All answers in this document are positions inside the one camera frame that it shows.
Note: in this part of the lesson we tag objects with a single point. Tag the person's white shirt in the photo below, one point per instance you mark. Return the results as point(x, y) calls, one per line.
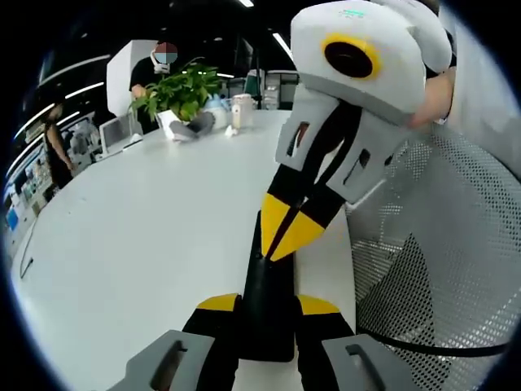
point(484, 102)

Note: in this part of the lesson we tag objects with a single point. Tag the person's right hand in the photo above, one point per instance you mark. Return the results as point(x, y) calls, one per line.
point(439, 97)

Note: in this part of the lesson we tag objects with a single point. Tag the dark grey headset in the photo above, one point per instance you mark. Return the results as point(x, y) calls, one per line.
point(195, 122)

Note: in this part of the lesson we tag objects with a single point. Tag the white mesh office chair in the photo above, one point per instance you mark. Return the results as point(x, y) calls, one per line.
point(439, 252)

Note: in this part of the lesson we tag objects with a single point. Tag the small white device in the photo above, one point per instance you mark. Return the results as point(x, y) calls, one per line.
point(133, 140)

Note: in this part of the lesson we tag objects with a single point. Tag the pale blue white bag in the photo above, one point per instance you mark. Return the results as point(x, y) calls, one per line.
point(220, 110)

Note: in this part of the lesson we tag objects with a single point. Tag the white tumbler bottle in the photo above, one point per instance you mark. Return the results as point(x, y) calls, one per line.
point(242, 111)

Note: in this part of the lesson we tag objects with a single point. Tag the crumpled white tissue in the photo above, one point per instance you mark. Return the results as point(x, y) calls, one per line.
point(230, 131)

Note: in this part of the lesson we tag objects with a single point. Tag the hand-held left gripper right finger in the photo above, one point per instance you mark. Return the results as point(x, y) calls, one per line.
point(321, 330)

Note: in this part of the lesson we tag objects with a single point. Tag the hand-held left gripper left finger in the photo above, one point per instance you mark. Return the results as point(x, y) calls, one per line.
point(211, 334)

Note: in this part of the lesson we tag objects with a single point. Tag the green potted plant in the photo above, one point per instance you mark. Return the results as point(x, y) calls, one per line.
point(179, 91)

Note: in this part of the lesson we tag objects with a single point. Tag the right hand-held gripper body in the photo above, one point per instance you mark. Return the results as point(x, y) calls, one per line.
point(399, 45)

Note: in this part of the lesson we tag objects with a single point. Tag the white plant pot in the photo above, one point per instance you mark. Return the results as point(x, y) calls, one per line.
point(167, 120)

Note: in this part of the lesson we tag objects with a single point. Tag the black remote control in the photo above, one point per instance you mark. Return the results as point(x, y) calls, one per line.
point(266, 309)

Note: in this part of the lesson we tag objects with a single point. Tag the black monitor on stand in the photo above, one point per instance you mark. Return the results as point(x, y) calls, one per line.
point(244, 53)

